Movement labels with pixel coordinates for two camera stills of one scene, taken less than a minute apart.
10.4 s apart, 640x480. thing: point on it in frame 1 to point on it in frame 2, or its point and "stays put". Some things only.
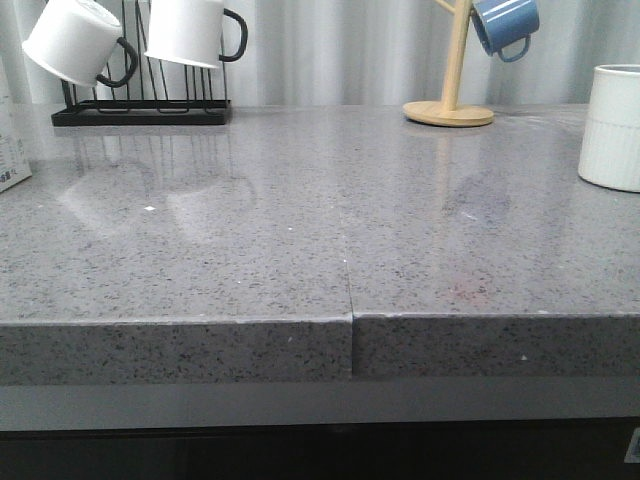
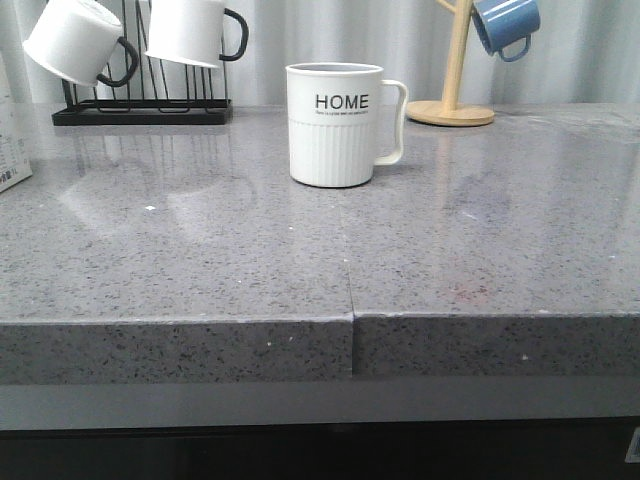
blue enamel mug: [501, 23] stays put
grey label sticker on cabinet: [632, 454] stays put
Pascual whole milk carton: [15, 121] stays put
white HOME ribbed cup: [610, 146] to [333, 112]
